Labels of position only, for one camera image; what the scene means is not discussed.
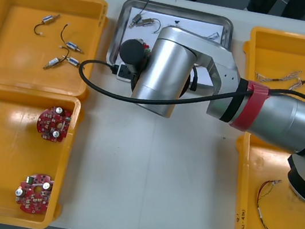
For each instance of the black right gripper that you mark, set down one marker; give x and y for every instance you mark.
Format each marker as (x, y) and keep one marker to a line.
(139, 73)

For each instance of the round red circuit board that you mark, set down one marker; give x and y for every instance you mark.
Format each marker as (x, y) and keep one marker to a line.
(32, 194)
(52, 124)
(145, 47)

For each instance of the steel tray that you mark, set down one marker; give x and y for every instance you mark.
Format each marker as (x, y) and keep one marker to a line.
(122, 28)

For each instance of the silver-grey black right arm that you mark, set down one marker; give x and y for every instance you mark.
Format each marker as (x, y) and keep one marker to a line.
(271, 116)

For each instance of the small metal solenoid blue label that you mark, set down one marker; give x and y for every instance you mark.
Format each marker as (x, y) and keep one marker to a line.
(73, 61)
(71, 46)

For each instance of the white sheet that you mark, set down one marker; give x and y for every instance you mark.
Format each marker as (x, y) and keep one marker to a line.
(195, 25)

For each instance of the yellow-orange plastic bin with handwriting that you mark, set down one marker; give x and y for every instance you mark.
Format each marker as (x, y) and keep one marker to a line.
(271, 168)

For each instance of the pale grey right wrist camera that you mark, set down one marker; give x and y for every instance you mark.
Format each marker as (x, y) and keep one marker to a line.
(124, 73)

